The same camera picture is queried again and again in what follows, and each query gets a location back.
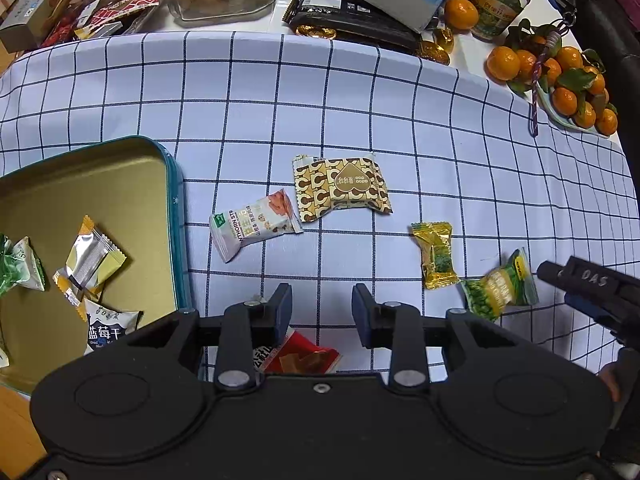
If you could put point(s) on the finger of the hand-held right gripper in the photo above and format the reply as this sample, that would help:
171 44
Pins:
549 271
580 305

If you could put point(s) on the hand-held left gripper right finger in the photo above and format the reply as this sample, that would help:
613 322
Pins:
360 315

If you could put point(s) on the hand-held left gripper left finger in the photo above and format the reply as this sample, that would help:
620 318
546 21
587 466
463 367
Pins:
283 312

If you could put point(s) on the red snack packet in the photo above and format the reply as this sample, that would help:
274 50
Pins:
300 357

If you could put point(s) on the green pea snack packet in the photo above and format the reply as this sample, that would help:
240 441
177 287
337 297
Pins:
500 287

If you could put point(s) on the white hawthorn snack packet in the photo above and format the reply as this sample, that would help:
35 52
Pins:
255 227

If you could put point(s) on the yellow green candy packet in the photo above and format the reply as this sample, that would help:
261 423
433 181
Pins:
436 255

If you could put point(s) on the brown gold patterned snack packet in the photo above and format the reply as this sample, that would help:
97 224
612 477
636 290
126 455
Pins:
345 185

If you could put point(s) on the dark blue white snack packet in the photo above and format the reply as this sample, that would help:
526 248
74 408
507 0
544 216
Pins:
107 327

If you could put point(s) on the silver yellow snack packet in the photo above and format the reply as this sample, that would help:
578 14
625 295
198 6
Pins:
87 262

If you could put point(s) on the gold tin tray teal rim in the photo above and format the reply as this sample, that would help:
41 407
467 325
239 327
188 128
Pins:
100 185

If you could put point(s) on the green white triangular snack packet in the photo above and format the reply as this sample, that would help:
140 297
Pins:
17 265

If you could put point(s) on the person's right hand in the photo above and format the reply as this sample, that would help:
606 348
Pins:
608 379

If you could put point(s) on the pale green plate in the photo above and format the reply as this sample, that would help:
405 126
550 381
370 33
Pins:
560 117

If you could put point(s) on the heap of leafy mandarins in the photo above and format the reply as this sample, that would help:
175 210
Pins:
565 80

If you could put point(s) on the white blue checked tablecloth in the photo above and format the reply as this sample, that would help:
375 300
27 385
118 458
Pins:
350 110

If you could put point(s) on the gold foil chocolate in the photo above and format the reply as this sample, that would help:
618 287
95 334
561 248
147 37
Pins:
443 37
314 31
433 53

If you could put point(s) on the black chair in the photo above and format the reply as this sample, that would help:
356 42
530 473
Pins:
615 30

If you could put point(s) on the jar with green label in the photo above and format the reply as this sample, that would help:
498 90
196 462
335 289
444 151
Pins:
500 7

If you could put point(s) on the single mandarin orange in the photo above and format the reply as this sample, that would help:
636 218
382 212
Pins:
461 12

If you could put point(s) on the long black snack packet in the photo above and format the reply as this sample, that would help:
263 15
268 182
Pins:
360 22

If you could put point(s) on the pile of assorted snack packets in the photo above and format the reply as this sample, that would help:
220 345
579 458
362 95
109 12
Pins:
110 5

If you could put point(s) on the grey cardboard box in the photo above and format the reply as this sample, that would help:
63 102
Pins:
35 15

